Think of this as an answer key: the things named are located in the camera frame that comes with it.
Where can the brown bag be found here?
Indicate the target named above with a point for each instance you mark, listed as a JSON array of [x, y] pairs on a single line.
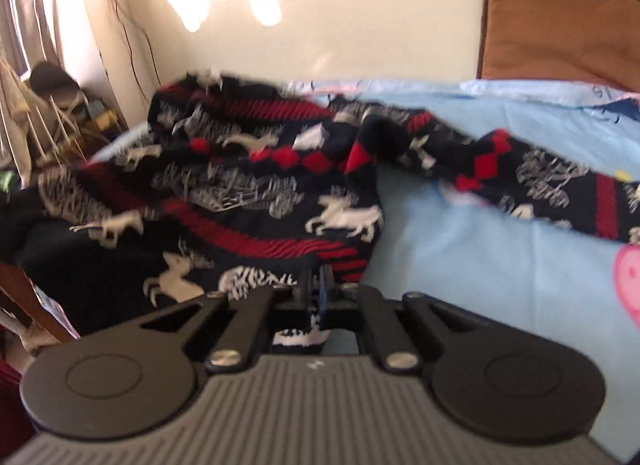
[[560, 15]]

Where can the dark red cloth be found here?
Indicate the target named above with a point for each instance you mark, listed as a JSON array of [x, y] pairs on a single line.
[[11, 405]]

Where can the light blue printed bed sheet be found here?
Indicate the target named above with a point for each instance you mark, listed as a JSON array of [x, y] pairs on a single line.
[[480, 255]]

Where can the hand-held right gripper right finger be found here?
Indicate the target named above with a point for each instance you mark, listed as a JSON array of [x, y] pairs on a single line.
[[327, 291]]

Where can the brown wooden furniture edge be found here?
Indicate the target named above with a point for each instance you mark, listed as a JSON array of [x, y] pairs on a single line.
[[30, 295]]

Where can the beige curtain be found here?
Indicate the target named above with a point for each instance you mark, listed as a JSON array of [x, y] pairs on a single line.
[[35, 0]]

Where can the dark cap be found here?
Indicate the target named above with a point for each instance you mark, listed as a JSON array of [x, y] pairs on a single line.
[[50, 77]]

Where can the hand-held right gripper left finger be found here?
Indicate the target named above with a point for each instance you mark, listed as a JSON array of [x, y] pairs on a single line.
[[309, 290]]

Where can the black patterned sock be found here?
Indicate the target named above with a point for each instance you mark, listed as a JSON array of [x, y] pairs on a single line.
[[250, 170]]

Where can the bundle of pale sticks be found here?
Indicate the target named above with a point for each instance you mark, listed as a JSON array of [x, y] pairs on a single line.
[[57, 130]]

